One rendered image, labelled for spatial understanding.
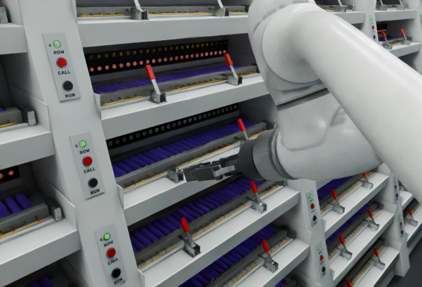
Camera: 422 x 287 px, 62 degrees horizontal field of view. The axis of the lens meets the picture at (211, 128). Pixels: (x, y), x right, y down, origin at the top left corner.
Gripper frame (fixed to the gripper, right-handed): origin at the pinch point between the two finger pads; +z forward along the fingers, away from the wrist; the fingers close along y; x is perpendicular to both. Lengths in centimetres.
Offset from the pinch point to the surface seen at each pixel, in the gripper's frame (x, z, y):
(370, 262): -72, 26, 96
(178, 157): 3.9, 12.1, 4.8
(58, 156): 12.0, 4.5, -25.4
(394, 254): -75, 21, 110
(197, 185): -4.0, 8.2, 4.6
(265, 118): 5.8, 14.0, 44.3
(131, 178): 3.2, 12.1, -9.4
